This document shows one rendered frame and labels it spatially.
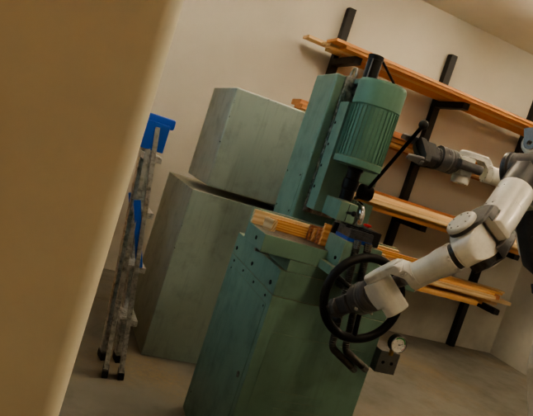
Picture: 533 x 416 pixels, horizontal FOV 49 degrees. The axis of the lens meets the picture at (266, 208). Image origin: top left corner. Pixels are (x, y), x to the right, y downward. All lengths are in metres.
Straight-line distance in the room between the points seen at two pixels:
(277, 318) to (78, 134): 1.66
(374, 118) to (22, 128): 1.78
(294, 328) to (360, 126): 0.73
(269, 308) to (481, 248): 0.78
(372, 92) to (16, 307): 1.80
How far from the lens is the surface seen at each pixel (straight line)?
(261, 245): 1.87
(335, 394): 2.15
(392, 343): 2.09
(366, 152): 2.04
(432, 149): 2.14
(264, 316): 1.95
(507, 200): 1.49
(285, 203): 2.33
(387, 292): 1.51
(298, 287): 1.95
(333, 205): 2.11
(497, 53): 5.52
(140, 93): 0.34
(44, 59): 0.33
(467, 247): 1.42
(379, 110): 2.05
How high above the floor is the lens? 1.14
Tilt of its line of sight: 5 degrees down
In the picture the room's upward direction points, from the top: 18 degrees clockwise
